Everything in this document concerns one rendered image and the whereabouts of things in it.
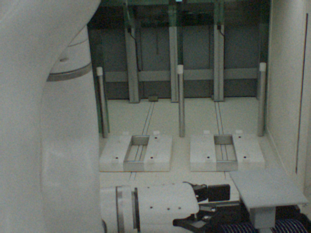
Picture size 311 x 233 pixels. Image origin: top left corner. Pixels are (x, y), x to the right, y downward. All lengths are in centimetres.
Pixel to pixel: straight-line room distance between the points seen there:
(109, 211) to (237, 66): 129
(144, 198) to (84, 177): 15
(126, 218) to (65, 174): 14
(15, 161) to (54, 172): 26
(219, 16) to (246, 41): 45
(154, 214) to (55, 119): 22
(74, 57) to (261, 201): 37
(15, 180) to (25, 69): 10
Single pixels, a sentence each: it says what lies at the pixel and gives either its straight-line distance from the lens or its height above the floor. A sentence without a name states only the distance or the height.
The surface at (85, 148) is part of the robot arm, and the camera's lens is 65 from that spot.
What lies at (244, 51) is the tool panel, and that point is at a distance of 190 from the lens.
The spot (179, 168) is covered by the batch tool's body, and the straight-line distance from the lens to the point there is 132.
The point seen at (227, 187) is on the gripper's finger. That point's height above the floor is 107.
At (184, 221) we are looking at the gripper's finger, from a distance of 72.
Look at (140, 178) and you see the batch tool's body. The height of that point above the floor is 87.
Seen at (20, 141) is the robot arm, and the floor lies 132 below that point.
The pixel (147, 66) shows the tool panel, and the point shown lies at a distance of 192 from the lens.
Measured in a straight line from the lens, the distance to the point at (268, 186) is 78.
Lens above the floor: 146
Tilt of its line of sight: 20 degrees down
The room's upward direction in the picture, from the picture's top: 3 degrees counter-clockwise
